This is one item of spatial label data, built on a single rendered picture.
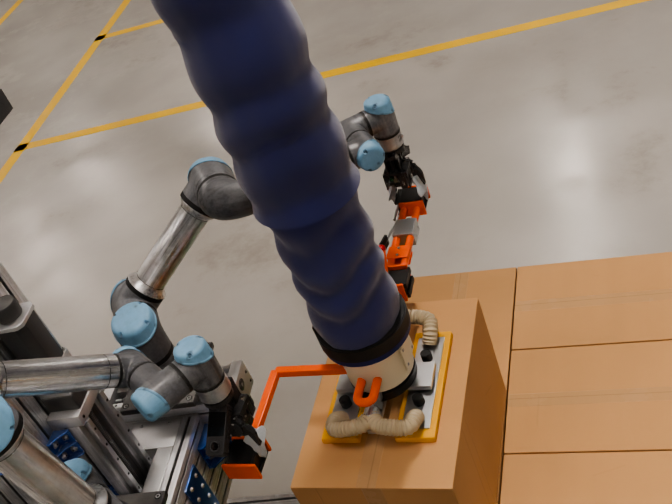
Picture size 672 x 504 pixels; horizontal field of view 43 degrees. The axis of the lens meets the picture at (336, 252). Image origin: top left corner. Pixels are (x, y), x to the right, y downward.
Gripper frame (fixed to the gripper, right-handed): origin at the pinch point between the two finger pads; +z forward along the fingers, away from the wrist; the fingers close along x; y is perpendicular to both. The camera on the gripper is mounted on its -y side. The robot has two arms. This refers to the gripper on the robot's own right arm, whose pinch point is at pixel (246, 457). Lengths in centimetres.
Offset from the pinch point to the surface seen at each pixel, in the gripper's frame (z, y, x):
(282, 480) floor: 107, 70, 53
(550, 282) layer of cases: 53, 111, -56
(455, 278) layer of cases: 53, 117, -23
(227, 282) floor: 107, 191, 120
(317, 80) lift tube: -77, 28, -37
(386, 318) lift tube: -18.5, 23.8, -35.0
